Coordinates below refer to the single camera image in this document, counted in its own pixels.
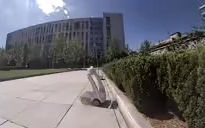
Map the large curved glass building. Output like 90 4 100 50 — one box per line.
5 12 126 67

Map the pale stone kerb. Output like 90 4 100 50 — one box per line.
98 68 154 128

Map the row of trees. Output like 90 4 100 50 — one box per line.
0 37 138 69

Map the pale stone slab pavement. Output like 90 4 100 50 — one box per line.
0 69 128 128

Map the green hedge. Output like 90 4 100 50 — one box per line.
102 42 205 128

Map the low stone-edged building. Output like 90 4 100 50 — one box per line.
147 30 205 54

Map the grass lawn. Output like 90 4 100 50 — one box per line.
0 68 73 83

